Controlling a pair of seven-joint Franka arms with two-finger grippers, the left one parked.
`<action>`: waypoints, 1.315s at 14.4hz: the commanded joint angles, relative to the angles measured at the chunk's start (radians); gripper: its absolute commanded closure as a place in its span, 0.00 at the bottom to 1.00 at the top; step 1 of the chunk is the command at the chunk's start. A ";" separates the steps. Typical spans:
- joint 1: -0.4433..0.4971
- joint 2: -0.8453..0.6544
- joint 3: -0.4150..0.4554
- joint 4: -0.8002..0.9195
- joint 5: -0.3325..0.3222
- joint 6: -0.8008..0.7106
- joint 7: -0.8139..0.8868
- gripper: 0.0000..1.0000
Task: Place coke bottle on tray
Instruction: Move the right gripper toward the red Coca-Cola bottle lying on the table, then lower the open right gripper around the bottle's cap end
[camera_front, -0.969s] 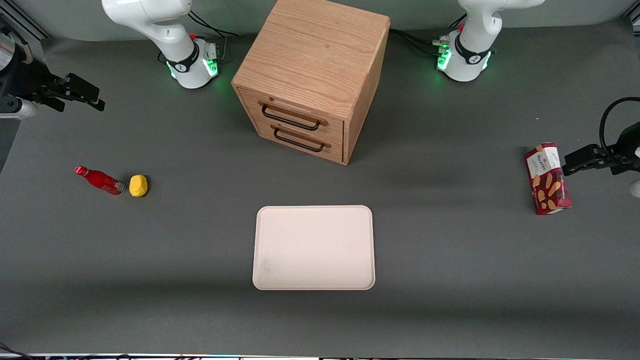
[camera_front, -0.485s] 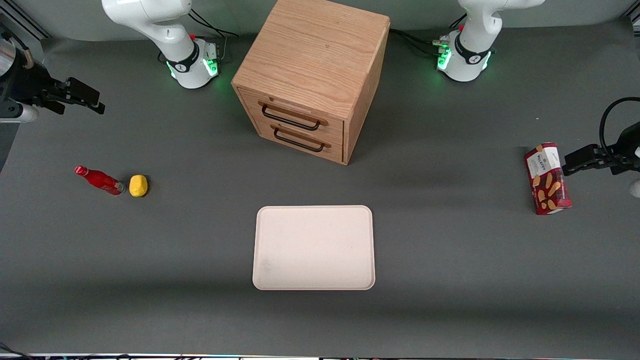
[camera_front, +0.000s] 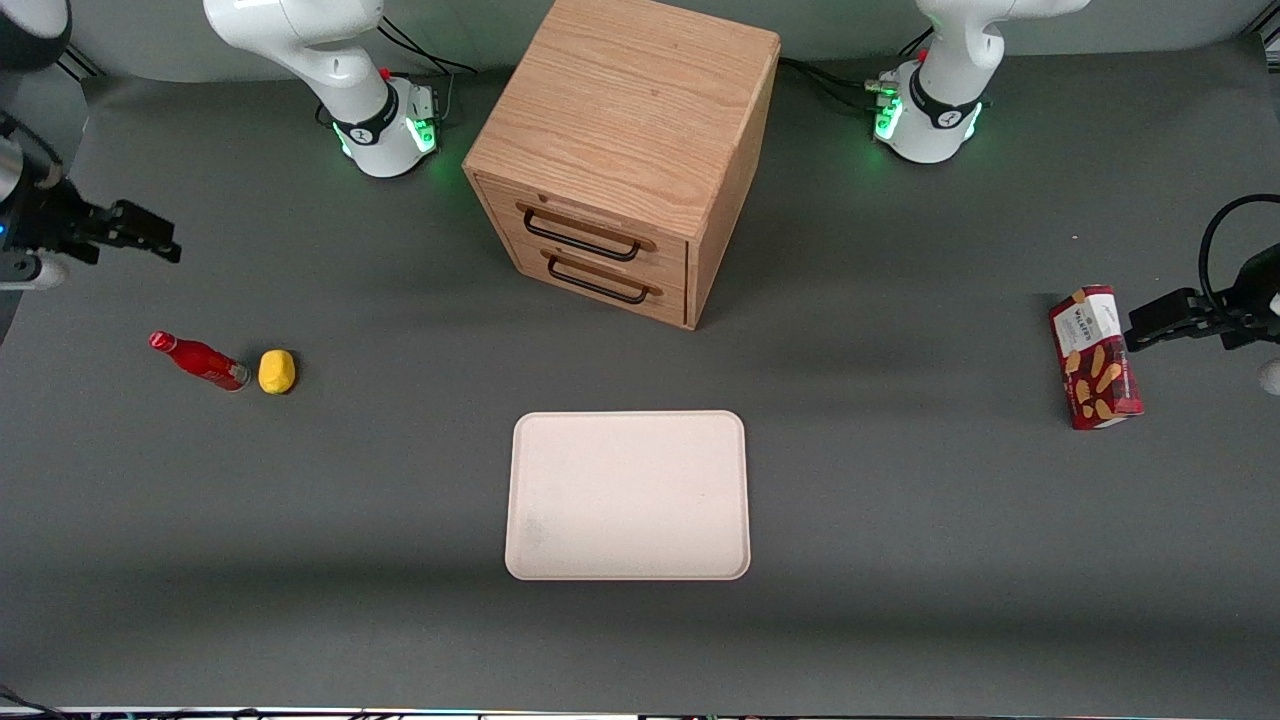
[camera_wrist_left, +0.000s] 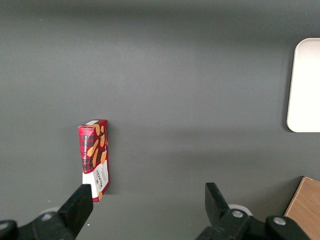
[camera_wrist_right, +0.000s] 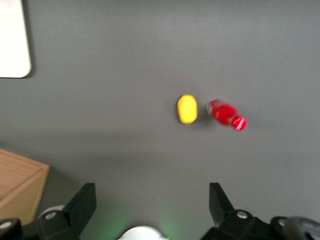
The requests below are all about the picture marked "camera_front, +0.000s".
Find black left arm base cables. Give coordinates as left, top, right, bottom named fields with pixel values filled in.
left=779, top=28, right=935, bottom=113

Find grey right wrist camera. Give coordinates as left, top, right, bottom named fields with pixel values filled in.
left=0, top=252, right=68, bottom=294

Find black right arm base cables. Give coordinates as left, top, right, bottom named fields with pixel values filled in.
left=376, top=14, right=479, bottom=129

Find red coke bottle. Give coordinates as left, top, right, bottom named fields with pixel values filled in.
left=148, top=330, right=251, bottom=393

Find red tartan shortbread box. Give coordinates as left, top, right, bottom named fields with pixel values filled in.
left=1048, top=284, right=1145, bottom=432

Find yellow lemon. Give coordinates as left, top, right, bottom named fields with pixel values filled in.
left=257, top=348, right=298, bottom=396

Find black left gripper cable loop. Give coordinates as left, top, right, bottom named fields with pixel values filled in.
left=1197, top=194, right=1280, bottom=313

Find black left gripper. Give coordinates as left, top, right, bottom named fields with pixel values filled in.
left=1127, top=248, right=1280, bottom=352

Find beige rectangular tray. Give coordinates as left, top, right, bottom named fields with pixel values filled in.
left=504, top=410, right=752, bottom=582

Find black wooden drawer handle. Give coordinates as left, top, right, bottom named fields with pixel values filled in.
left=540, top=249, right=664, bottom=307
left=516, top=200, right=658, bottom=264

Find wooden two-drawer cabinet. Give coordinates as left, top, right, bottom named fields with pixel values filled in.
left=462, top=0, right=782, bottom=332

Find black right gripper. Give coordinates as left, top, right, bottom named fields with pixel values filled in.
left=0, top=180, right=184, bottom=265

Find black arm base cables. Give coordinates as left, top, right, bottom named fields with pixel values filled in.
left=779, top=28, right=935, bottom=113
left=376, top=14, right=479, bottom=129

